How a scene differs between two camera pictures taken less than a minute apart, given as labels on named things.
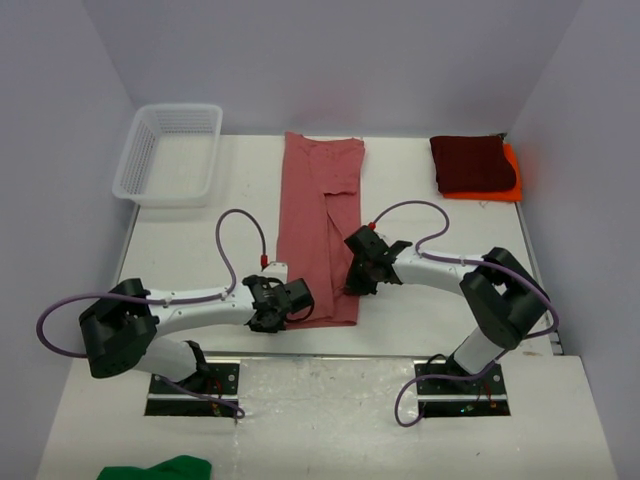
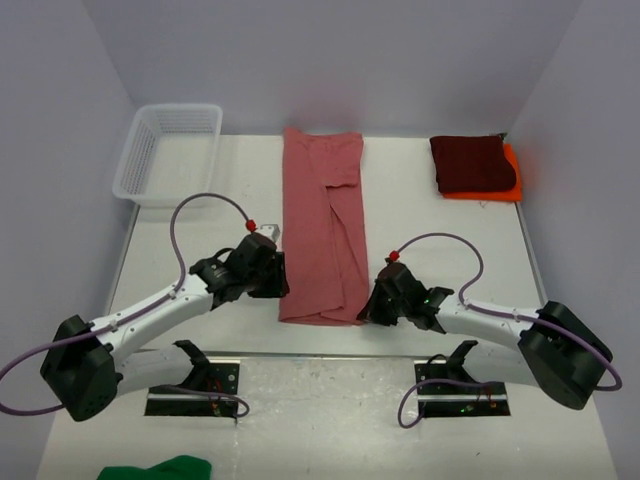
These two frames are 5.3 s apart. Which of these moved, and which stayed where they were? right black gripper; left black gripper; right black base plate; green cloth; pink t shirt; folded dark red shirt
Moved: right black gripper; left black gripper
Stayed: right black base plate; folded dark red shirt; pink t shirt; green cloth
